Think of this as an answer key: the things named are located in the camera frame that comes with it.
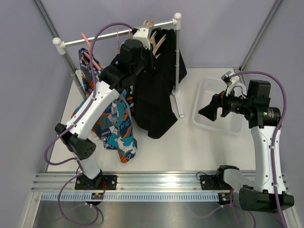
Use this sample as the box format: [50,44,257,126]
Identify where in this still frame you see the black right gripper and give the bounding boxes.
[199,85,253,122]

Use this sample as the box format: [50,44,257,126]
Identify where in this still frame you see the beige hanger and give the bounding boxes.
[142,20,168,57]

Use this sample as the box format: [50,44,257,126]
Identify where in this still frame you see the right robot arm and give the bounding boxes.
[198,80,295,213]

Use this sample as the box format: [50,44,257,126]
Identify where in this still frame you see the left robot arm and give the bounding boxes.
[55,39,150,190]

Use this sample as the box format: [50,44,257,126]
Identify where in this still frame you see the orange black camouflage shorts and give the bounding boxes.
[126,84,134,116]

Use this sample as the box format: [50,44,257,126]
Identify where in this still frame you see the skull print colourful shorts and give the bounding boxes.
[78,48,137,163]

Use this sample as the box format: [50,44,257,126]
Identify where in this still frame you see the pink hanger right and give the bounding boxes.
[116,29,120,53]

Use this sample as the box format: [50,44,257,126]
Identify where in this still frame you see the pink hanger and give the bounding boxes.
[116,29,120,53]
[80,32,104,74]

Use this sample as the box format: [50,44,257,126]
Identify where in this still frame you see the pink hanger left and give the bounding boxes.
[80,32,104,74]

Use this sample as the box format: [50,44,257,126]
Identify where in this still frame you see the white plastic basket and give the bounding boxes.
[191,76,244,136]

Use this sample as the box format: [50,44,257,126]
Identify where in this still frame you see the white clothes rack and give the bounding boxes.
[52,12,185,118]

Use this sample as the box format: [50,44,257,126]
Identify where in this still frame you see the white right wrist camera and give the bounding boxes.
[221,71,247,96]

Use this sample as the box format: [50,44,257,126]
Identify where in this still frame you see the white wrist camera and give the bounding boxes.
[133,26,151,50]
[221,71,247,96]

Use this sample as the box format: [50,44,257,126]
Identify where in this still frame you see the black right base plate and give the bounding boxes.
[199,165,239,190]

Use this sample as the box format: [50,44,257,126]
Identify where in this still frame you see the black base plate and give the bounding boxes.
[75,173,117,190]
[199,165,239,190]

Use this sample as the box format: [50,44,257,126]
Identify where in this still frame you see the aluminium rail front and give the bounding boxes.
[30,172,289,193]

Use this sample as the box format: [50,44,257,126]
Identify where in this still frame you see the white slotted cable duct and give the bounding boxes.
[41,192,220,202]

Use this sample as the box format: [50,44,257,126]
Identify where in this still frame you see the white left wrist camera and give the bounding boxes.
[133,26,151,50]

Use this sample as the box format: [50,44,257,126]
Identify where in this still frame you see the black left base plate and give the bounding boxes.
[75,173,117,190]

